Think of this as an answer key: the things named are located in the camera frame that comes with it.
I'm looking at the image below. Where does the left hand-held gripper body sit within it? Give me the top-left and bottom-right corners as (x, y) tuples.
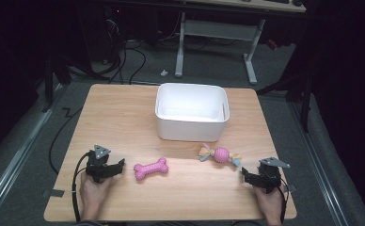
(85, 144), (113, 184)

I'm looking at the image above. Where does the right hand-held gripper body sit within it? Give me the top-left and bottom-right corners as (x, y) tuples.
(254, 156), (292, 194)

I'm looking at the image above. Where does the pink bone toy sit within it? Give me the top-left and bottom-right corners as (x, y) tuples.
(133, 156), (169, 182)

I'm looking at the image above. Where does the pink ball rope toy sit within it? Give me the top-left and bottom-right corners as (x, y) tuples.
(198, 143), (243, 168)

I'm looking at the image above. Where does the white plastic bin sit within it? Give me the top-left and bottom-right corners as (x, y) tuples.
(154, 82), (230, 143)

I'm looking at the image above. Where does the person's right hand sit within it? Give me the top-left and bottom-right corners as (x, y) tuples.
(253, 184), (286, 220)

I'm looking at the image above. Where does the person's left hand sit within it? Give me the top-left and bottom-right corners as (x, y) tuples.
(79, 171), (113, 217)

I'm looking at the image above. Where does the black stand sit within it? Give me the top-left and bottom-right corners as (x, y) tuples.
(255, 71), (314, 134)
(41, 53), (72, 113)

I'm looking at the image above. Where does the black computer tower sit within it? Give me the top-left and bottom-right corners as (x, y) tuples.
(103, 4), (126, 64)

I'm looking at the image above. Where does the desk with grey metal legs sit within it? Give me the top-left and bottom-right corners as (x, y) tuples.
(174, 0), (308, 86)

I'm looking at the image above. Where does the left hand-held gripper cable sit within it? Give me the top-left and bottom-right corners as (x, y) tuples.
(71, 152), (92, 224)

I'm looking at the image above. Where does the black floor cable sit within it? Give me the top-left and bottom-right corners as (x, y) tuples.
(48, 106), (83, 175)

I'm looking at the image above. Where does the metal floor rail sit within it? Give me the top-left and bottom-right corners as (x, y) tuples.
(0, 84), (66, 222)
(288, 101), (350, 226)

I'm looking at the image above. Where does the bundle of black cables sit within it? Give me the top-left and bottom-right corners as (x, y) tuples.
(107, 18), (148, 85)

